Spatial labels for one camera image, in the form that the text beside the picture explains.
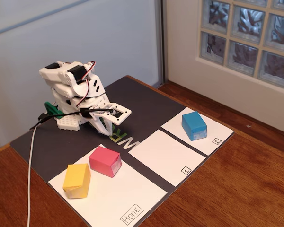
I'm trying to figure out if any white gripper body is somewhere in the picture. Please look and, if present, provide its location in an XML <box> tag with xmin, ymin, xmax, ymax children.
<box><xmin>78</xmin><ymin>94</ymin><xmax>113</xmax><ymax>123</ymax></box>

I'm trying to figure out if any white moving gripper finger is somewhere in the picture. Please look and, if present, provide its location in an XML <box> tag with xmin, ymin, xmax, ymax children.
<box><xmin>104</xmin><ymin>119</ymin><xmax>114</xmax><ymax>135</ymax></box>

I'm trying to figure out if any white fixed gripper finger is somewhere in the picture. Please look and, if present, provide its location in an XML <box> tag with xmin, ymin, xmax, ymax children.
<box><xmin>89</xmin><ymin>111</ymin><xmax>109</xmax><ymax>137</ymax></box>

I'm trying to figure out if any yellow paper box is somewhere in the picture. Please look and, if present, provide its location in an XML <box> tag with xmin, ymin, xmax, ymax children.
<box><xmin>62</xmin><ymin>163</ymin><xmax>91</xmax><ymax>199</ymax></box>

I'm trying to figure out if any blue paper box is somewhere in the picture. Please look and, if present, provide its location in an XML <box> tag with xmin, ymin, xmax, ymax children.
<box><xmin>181</xmin><ymin>111</ymin><xmax>208</xmax><ymax>142</ymax></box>

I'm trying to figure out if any white five-joint robot arm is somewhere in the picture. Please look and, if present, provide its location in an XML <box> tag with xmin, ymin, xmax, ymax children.
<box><xmin>39</xmin><ymin>61</ymin><xmax>107</xmax><ymax>132</ymax></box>

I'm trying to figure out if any pink paper box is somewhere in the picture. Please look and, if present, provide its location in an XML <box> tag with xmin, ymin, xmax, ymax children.
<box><xmin>88</xmin><ymin>146</ymin><xmax>123</xmax><ymax>178</ymax></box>

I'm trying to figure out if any white paper marked home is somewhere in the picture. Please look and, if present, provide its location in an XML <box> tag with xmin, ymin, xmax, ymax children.
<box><xmin>48</xmin><ymin>143</ymin><xmax>168</xmax><ymax>227</ymax></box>

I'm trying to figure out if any green plastic clamp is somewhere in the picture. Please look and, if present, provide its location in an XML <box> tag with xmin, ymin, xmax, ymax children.
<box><xmin>44</xmin><ymin>101</ymin><xmax>66</xmax><ymax>120</ymax></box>

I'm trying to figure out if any dark grey work mat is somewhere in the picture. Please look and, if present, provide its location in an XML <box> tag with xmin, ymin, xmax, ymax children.
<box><xmin>9</xmin><ymin>75</ymin><xmax>235</xmax><ymax>227</ymax></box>

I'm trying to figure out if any white paper marked one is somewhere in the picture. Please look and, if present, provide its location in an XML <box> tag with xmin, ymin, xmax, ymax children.
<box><xmin>128</xmin><ymin>129</ymin><xmax>206</xmax><ymax>187</ymax></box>

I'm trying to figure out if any frosted door panel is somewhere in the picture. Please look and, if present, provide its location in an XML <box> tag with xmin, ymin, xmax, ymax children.
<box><xmin>0</xmin><ymin>0</ymin><xmax>160</xmax><ymax>147</ymax></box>

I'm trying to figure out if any white paper marked two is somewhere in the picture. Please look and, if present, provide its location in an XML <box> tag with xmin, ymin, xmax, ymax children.
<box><xmin>160</xmin><ymin>107</ymin><xmax>235</xmax><ymax>157</ymax></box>

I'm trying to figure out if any glass block window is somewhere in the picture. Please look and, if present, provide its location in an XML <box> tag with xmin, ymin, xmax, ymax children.
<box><xmin>195</xmin><ymin>0</ymin><xmax>284</xmax><ymax>92</ymax></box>

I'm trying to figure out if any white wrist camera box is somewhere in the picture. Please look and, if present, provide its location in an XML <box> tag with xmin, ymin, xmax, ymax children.
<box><xmin>101</xmin><ymin>103</ymin><xmax>133</xmax><ymax>125</ymax></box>

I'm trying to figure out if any red white black servo wire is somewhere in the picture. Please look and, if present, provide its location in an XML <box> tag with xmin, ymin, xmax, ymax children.
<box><xmin>77</xmin><ymin>61</ymin><xmax>96</xmax><ymax>109</ymax></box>

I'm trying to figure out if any black camera cable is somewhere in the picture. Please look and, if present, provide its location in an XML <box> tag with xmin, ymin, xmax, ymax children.
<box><xmin>29</xmin><ymin>107</ymin><xmax>115</xmax><ymax>131</ymax></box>

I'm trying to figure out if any grey metal door frame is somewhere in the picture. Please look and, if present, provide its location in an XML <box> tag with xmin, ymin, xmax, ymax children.
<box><xmin>154</xmin><ymin>0</ymin><xmax>168</xmax><ymax>87</ymax></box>

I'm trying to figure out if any white cable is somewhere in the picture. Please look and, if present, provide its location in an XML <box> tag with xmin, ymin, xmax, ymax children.
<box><xmin>27</xmin><ymin>127</ymin><xmax>38</xmax><ymax>227</ymax></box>

